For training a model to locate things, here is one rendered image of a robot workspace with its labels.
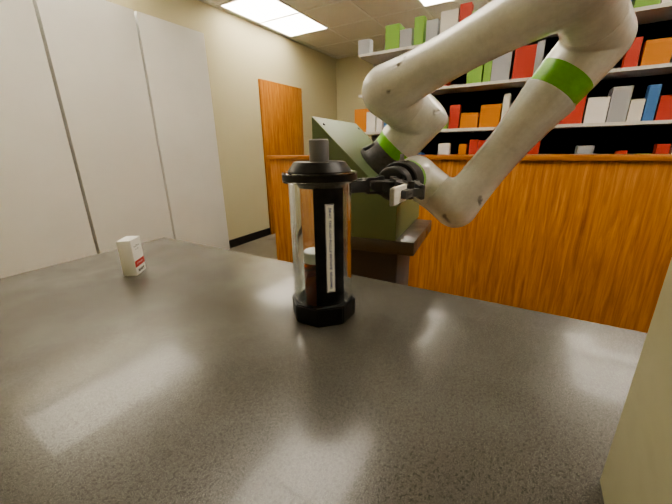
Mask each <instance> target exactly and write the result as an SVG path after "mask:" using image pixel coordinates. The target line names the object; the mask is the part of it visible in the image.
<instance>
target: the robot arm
mask: <svg viewBox="0 0 672 504"><path fill-rule="evenodd" d="M637 29H638V22H637V17H636V14H635V11H634V8H633V5H632V2H631V0H492V1H491V2H489V3H488V4H486V5H485V6H484V7H482V8H481V9H479V10H478V11H476V12H475V13H473V14H472V15H470V16H468V17H467V18H465V19H464V20H462V21H461V22H459V23H457V24H456V25H454V26H453V27H451V28H449V29H448V30H446V31H444V32H443V33H441V34H439V35H437V36H436V37H434V38H432V39H430V40H429V41H427V42H425V43H423V44H421V45H419V46H418V47H416V48H414V49H412V50H410V51H408V52H406V53H404V54H402V55H400V56H397V57H395V58H393V59H391V60H388V61H386V62H384V63H382V64H379V65H377V66H376V67H374V68H373V69H372V70H371V71H370V72H369V73H368V75H367V76H366V78H365V80H364V83H363V87H362V97H363V101H364V104H365V106H366V108H367V109H368V110H369V111H370V112H371V113H372V114H373V115H375V116H376V117H377V118H379V119H380V120H382V121H383V122H384V123H386V124H387V125H386V126H385V127H384V128H383V130H382V131H381V133H380V135H379V136H378V138H377V139H376V140H375V141H374V142H373V143H371V144H369V145H367V146H364V147H363V148H362V150H361V155H362V157H363V158H364V160H365V161H366V162H367V164H368V165H369V166H370V167H371V168H372V169H373V170H374V171H375V172H376V173H377V174H378V176H376V177H367V178H364V177H362V178H357V181H356V182H353V183H352V193H360V192H364V193H365V194H378V195H381V196H382V197H383V198H384V199H386V200H389V205H390V206H395V205H397V204H401V203H402V202H403V201H406V200H408V199H409V200H413V201H415V202H416V203H418V204H419V205H421V206H422V207H424V208H425V209H426V210H427V211H428V212H430V213H431V214H432V215H433V216H434V217H435V218H436V219H437V220H438V221H439V222H440V223H442V224H443V225H445V226H447V227H451V228H459V227H463V226H465V225H467V224H469V223H470V222H471V221H472V220H473V219H474V218H475V217H476V215H477V214H478V212H479V211H480V209H481V208H482V207H483V205H484V204H485V202H486V201H487V200H488V198H489V197H490V196H491V194H492V193H493V192H494V191H495V190H496V188H497V187H498V186H499V185H500V184H501V182H502V181H503V180H504V179H505V178H506V176H507V175H508V174H509V173H510V172H511V171H512V170H513V169H514V167H515V166H516V165H517V164H518V163H519V162H520V161H521V160H522V159H523V158H524V157H525V156H526V155H527V153H528V152H529V151H530V150H531V149H532V148H533V147H534V146H535V145H536V144H537V143H538V142H539V141H540V140H541V139H542V138H544V137H545V136H546V135H547V134H548V133H549V132H550V131H551V130H552V129H553V128H554V127H555V126H556V125H558V124H559V123H560V122H561V121H562V120H563V119H564V118H565V117H566V116H568V115H569V114H570V113H571V112H572V111H573V110H575V107H576V105H577V104H578V103H579V102H580V101H581V100H582V99H583V98H584V97H585V96H586V95H587V94H588V93H589V92H590V91H591V90H592V89H593V88H594V87H595V86H596V85H597V84H598V83H599V82H600V81H601V80H602V79H603V78H604V76H605V75H606V74H607V73H608V72H609V71H610V70H611V69H612V68H613V67H614V66H615V65H616V64H617V63H618V61H619V60H620V59H621V58H622V57H623V56H624V55H625V54H626V53H627V51H628V50H629V49H630V47H631V46H632V44H633V42H634V40H635V37H636V34H637ZM552 34H557V35H558V37H559V41H558V42H557V43H556V45H555V46H554V47H553V49H552V50H551V51H550V53H549V54H548V55H547V57H546V58H545V59H544V61H543V62H542V63H541V65H540V66H539V68H538V69H537V70H536V72H535V73H534V74H533V76H532V77H531V78H529V79H528V80H527V82H526V83H525V85H524V87H523V88H522V90H521V91H520V93H519V94H518V96H517V97H516V99H515V101H514V102H513V104H512V105H511V107H510V108H509V110H508V111H507V112H506V114H505V115H504V117H503V118H502V120H501V121H500V122H499V124H498V125H497V126H496V128H495V129H494V131H493V132H492V133H491V135H490V136H489V137H488V138H487V140H486V141H485V142H484V144H483V145H482V146H481V147H480V148H479V150H478V151H477V152H476V153H475V154H474V156H473V157H472V158H471V159H470V160H469V162H468V163H467V164H466V165H465V166H464V167H463V169H462V170H461V172H460V173H459V174H458V175H457V176H456V177H453V178H452V177H450V176H448V175H447V174H446V173H444V172H443V171H442V170H441V169H440V168H438V167H437V166H436V165H435V164H434V163H433V162H432V161H431V160H430V159H428V158H427V157H424V156H420V155H417V154H418V153H419V152H420V151H421V150H422V149H423V148H424V147H425V146H426V145H427V144H428V143H429V142H430V141H431V140H432V139H433V138H434V137H435V136H436V135H437V134H438V133H439V132H440V131H441V130H442V129H443V128H444V126H445V125H446V124H447V122H448V115H447V113H446V111H445V109H444V108H443V106H442V105H441V103H440V102H439V101H438V100H437V99H436V98H435V97H434V96H433V95H432V94H431V93H432V92H434V91H435V90H437V89H439V88H441V87H442V86H444V85H446V84H447V83H449V82H451V81H453V80H455V79H456V78H458V77H460V76H462V75H464V74H466V73H468V72H470V71H471V70H473V69H475V68H477V67H479V66H481V65H483V64H485V63H487V62H490V61H492V60H494V59H496V58H498V57H500V56H502V55H504V54H507V53H509V52H511V51H513V50H516V49H518V48H520V47H523V46H525V45H527V44H530V43H532V42H534V41H537V40H539V39H542V38H544V37H547V36H549V35H552ZM370 189H371V190H373V191H370Z"/></svg>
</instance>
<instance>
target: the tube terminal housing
mask: <svg viewBox="0 0 672 504"><path fill-rule="evenodd" d="M600 484H601V489H602V494H603V499H604V504H672V258H671V261H670V264H669V267H668V270H667V273H666V277H665V280H664V283H663V286H662V289H661V292H660V295H659V298H658V301H657V305H656V308H655V311H654V314H653V317H652V320H651V323H650V326H649V329H648V333H647V336H646V339H645V342H644V345H643V348H642V351H641V354H640V357H639V361H638V364H637V367H636V370H635V373H634V376H633V379H632V382H631V385H630V388H629V392H628V395H627V398H626V401H625V404H624V407H623V410H622V413H621V416H620V420H619V423H618V426H617V429H616V432H615V435H614V438H613V441H612V444H611V448H610V451H609V454H608V457H607V460H606V463H605V466H604V469H603V472H602V476H601V479H600Z"/></svg>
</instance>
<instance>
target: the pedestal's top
mask: <svg viewBox="0 0 672 504"><path fill-rule="evenodd" d="M431 225H432V220H423V219H416V220H415V221H414V222H413V223H412V224H411V225H410V226H409V227H408V228H407V229H406V230H405V231H404V232H403V233H402V234H401V235H400V236H399V237H398V238H397V239H396V240H395V241H391V240H382V239H372V238H362V237H352V249H355V250H363V251H372V252H380V253H389V254H397V255H406V256H414V254H415V253H416V252H417V250H418V249H419V247H420V246H421V244H422V243H423V241H424V240H425V238H426V237H427V236H428V234H429V233H430V231H431Z"/></svg>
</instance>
